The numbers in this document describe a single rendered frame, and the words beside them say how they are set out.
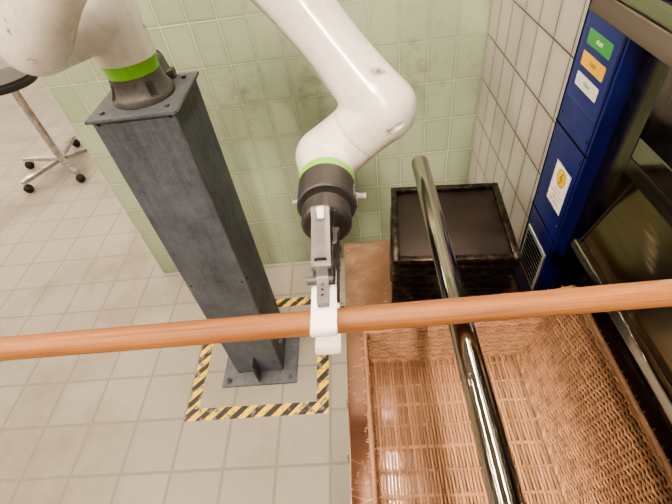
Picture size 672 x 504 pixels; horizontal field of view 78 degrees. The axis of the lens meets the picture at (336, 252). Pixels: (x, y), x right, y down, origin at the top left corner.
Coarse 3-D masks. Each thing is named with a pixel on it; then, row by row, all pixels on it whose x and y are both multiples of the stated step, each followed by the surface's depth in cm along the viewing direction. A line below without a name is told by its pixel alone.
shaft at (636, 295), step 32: (576, 288) 46; (608, 288) 46; (640, 288) 45; (192, 320) 50; (224, 320) 49; (256, 320) 49; (288, 320) 48; (352, 320) 47; (384, 320) 47; (416, 320) 47; (448, 320) 47; (480, 320) 47; (0, 352) 51; (32, 352) 50; (64, 352) 50; (96, 352) 50
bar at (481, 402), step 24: (432, 192) 66; (432, 216) 62; (432, 240) 59; (456, 264) 56; (456, 288) 52; (456, 336) 48; (480, 360) 45; (480, 384) 43; (480, 408) 42; (480, 432) 40; (504, 432) 40; (480, 456) 40; (504, 456) 38; (504, 480) 37
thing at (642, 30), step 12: (600, 0) 52; (612, 0) 50; (600, 12) 52; (612, 12) 50; (624, 12) 48; (636, 12) 46; (612, 24) 50; (624, 24) 48; (636, 24) 46; (648, 24) 44; (636, 36) 46; (648, 36) 44; (660, 36) 43; (648, 48) 44; (660, 48) 43; (660, 60) 43
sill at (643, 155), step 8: (656, 136) 69; (664, 136) 68; (640, 144) 69; (648, 144) 67; (656, 144) 67; (664, 144) 67; (640, 152) 69; (648, 152) 67; (656, 152) 66; (664, 152) 65; (640, 160) 69; (648, 160) 67; (656, 160) 66; (664, 160) 64; (648, 168) 67; (656, 168) 66; (664, 168) 64; (656, 176) 66; (664, 176) 64; (656, 184) 66; (664, 184) 64; (664, 192) 64
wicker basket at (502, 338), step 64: (512, 320) 99; (576, 320) 87; (384, 384) 106; (448, 384) 105; (512, 384) 102; (576, 384) 86; (384, 448) 96; (448, 448) 94; (512, 448) 92; (576, 448) 84; (640, 448) 69
